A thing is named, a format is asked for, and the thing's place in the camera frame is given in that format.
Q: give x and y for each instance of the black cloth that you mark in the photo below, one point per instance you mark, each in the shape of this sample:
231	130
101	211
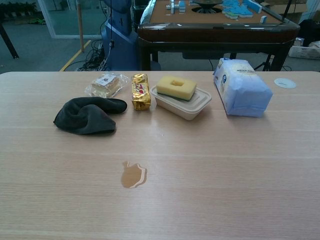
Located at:
85	117

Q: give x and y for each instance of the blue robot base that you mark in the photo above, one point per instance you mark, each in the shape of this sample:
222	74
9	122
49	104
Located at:
121	37

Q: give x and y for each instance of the beige lidded food container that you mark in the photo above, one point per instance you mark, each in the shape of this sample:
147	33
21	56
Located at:
185	105

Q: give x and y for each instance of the gold foil snack pack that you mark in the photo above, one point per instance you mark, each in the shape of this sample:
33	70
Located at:
140	92

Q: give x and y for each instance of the yellow sponge with green pad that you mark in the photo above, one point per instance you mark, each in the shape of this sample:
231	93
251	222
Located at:
176	88

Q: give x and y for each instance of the brown liquid spill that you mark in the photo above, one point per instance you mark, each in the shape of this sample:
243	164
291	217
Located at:
133	175

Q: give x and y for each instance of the clear bag of pastry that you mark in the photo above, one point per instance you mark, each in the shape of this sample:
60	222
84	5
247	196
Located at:
106	86

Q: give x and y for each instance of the light blue tissue pack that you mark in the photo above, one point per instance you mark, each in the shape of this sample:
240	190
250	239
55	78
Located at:
241	91

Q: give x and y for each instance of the dark wooden mahjong table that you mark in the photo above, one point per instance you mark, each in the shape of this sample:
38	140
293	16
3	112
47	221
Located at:
215	30

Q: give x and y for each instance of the wooden pole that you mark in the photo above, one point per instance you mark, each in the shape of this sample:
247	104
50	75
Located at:
80	27

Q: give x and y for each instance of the black round centre dish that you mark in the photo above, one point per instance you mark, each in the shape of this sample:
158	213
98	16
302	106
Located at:
207	5

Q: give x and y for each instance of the pile of blue mahjong tiles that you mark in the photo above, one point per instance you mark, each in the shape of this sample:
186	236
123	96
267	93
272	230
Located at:
237	8

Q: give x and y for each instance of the single blue mahjong tile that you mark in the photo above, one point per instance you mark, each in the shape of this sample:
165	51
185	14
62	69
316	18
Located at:
263	18

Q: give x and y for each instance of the white cardboard box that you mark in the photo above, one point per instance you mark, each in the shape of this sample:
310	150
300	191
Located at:
303	51

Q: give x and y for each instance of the black table leg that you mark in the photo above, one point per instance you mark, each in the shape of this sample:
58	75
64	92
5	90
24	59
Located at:
8	45

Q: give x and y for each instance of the glass partition frame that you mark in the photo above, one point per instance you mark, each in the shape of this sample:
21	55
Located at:
62	30

